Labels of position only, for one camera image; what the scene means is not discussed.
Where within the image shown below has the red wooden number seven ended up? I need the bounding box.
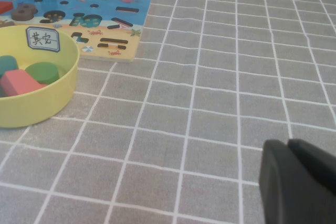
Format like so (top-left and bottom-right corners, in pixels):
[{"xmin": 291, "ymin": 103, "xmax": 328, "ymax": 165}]
[{"xmin": 0, "ymin": 1, "xmax": 13, "ymax": 15}]

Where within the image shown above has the teal wooden heart block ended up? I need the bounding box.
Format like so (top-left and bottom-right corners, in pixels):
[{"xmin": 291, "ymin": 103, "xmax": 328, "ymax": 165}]
[{"xmin": 0, "ymin": 55, "xmax": 19, "ymax": 78}]

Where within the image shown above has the yellow plastic bowl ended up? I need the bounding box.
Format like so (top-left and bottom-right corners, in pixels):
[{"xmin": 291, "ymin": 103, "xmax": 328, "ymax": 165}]
[{"xmin": 0, "ymin": 24, "xmax": 80, "ymax": 129}]

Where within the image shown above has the pink wooden trapezoid block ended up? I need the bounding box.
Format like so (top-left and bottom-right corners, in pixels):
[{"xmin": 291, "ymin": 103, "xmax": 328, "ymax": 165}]
[{"xmin": 0, "ymin": 69, "xmax": 48, "ymax": 97}]

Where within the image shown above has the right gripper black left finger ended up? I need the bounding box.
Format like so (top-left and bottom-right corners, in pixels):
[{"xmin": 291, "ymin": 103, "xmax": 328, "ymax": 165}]
[{"xmin": 258, "ymin": 139, "xmax": 336, "ymax": 224}]

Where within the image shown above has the white paper label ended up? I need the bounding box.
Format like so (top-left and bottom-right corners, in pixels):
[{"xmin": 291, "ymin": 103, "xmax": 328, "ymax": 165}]
[{"xmin": 25, "ymin": 26, "xmax": 61, "ymax": 53}]

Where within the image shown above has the grey checked tablecloth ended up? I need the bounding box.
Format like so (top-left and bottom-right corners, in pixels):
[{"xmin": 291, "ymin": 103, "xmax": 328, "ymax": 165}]
[{"xmin": 0, "ymin": 0, "xmax": 336, "ymax": 224}]

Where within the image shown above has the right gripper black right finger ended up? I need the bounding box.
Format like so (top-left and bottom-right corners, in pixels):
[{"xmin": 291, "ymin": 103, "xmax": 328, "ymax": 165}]
[{"xmin": 287, "ymin": 138, "xmax": 336, "ymax": 195}]

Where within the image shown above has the brown wooden number eight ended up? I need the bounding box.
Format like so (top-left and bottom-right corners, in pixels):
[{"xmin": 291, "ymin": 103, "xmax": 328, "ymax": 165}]
[{"xmin": 10, "ymin": 3, "xmax": 38, "ymax": 22}]

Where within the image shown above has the green wooden circle block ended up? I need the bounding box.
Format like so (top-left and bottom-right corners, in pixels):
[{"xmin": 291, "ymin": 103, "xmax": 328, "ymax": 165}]
[{"xmin": 24, "ymin": 61, "xmax": 59, "ymax": 86}]

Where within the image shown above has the blue wooden puzzle board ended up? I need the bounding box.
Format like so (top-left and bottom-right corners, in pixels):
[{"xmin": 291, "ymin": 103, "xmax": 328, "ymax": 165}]
[{"xmin": 0, "ymin": 0, "xmax": 152, "ymax": 65}]

